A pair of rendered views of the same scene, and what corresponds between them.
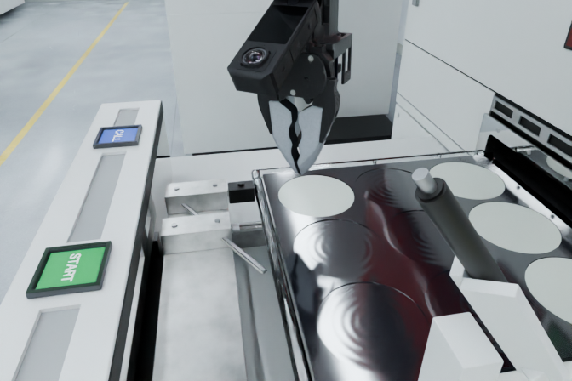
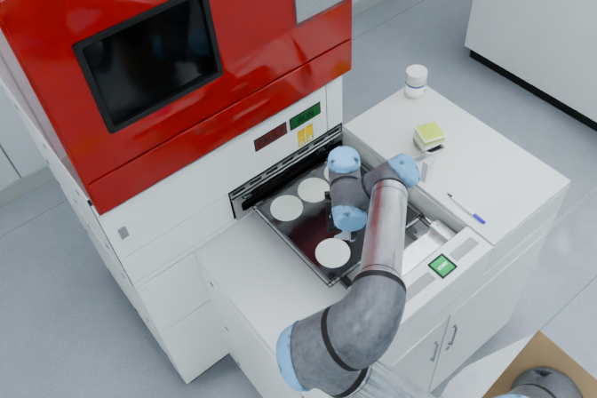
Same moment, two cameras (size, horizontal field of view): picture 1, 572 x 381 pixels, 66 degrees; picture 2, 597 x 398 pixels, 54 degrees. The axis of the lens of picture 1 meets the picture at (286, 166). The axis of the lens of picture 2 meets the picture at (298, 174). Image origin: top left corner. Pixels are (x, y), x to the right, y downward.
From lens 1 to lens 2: 165 cm
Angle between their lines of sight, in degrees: 82
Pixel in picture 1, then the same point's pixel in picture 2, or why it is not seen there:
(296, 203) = (344, 256)
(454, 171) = (281, 212)
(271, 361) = not seen: hidden behind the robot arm
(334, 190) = (324, 247)
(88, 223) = (423, 283)
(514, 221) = (310, 189)
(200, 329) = (416, 256)
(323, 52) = not seen: hidden behind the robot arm
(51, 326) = (457, 256)
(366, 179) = (307, 240)
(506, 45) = (225, 177)
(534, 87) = (249, 171)
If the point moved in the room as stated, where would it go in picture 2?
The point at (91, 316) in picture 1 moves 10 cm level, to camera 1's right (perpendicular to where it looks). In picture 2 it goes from (449, 249) to (426, 223)
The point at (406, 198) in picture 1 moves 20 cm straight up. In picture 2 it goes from (314, 222) to (312, 179)
